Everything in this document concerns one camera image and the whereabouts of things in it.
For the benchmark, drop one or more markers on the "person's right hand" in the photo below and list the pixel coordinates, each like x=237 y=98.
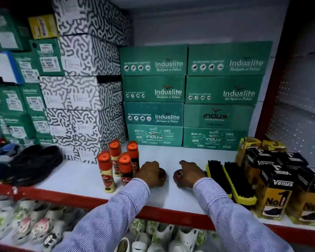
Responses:
x=190 y=175

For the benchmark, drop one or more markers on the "person's left hand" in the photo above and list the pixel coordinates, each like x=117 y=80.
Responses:
x=149 y=175

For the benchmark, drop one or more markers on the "person's left fingers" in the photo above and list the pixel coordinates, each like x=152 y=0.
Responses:
x=152 y=165

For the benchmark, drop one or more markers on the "person's right fingers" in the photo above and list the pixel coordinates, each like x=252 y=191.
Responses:
x=185 y=164

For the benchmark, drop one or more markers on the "dark red shoe polish tin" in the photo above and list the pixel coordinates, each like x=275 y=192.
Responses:
x=163 y=173
x=177 y=176

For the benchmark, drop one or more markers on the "person's left forearm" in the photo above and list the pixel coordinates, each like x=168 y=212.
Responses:
x=112 y=220

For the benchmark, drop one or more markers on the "person's right forearm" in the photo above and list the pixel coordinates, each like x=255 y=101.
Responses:
x=233 y=220

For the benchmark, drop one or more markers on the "orange capped shoe polish bottle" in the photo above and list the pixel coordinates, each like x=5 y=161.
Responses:
x=106 y=171
x=133 y=154
x=125 y=167
x=115 y=153

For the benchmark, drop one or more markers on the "black yellow shoe brush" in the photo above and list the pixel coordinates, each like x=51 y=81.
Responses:
x=238 y=183
x=217 y=174

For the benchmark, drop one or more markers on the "stack of green shoe boxes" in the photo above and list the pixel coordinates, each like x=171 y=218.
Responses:
x=194 y=97

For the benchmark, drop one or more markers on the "black white patterned shoe box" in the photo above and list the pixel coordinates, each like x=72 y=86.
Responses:
x=94 y=15
x=73 y=152
x=89 y=56
x=89 y=125
x=78 y=93

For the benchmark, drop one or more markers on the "group of black yellow cartons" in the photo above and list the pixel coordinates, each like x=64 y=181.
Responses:
x=274 y=191

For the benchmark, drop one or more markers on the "black shoe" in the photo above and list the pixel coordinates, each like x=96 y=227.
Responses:
x=26 y=154
x=40 y=167

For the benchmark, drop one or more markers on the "white perforated panel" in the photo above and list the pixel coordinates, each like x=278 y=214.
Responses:
x=301 y=112

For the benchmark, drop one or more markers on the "pile of white children's clogs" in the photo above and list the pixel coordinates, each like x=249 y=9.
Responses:
x=36 y=225

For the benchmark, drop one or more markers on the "blue shoe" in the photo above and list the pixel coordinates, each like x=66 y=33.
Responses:
x=4 y=153

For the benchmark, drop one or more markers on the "pile of green labelled boxes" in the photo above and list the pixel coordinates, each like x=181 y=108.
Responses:
x=13 y=102

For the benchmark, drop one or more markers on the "small yellow box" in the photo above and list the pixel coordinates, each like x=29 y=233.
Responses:
x=43 y=26

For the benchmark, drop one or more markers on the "white blue box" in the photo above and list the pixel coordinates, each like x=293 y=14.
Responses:
x=2 y=68

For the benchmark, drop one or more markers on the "red shelf edge rail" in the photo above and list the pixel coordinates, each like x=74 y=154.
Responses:
x=76 y=198

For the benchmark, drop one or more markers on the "red upright shelf post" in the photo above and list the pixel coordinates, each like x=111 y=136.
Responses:
x=271 y=91

